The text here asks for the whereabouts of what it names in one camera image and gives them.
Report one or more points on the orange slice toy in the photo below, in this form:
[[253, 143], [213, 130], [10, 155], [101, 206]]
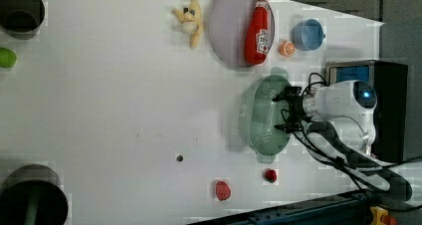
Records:
[[287, 49]]

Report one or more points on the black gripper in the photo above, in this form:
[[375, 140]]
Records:
[[296, 114]]

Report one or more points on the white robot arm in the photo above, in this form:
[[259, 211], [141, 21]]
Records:
[[336, 124]]

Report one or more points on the red strawberry toy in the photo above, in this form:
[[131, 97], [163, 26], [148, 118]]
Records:
[[271, 175]]

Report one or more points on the black cylinder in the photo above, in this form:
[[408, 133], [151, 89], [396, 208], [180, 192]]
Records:
[[22, 16], [31, 195]]

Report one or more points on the black cylinder upper left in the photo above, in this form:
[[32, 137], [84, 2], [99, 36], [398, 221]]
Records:
[[22, 16]]

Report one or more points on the blue cup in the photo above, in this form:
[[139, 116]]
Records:
[[308, 35]]

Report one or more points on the pink red fruit toy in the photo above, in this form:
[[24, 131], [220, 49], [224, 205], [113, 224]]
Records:
[[222, 190]]

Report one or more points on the green plastic strainer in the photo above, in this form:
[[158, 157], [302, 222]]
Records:
[[257, 116]]

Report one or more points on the yellow red emergency button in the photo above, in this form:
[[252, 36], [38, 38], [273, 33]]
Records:
[[381, 217]]

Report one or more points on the grey round plate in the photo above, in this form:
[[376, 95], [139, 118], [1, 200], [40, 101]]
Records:
[[227, 28]]

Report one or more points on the yellow plush banana toy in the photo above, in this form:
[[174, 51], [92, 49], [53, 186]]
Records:
[[190, 19]]

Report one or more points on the black cylinder lower left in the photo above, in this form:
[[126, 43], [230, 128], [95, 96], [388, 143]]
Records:
[[31, 195]]

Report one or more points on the blue metal frame rail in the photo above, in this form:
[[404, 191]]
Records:
[[349, 208]]

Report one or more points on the black toaster oven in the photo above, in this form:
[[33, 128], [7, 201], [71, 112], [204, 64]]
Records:
[[389, 80]]

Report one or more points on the green round fruit toy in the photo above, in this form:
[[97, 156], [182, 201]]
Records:
[[7, 58]]

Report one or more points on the red ketchup bottle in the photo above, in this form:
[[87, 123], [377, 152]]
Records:
[[256, 46]]

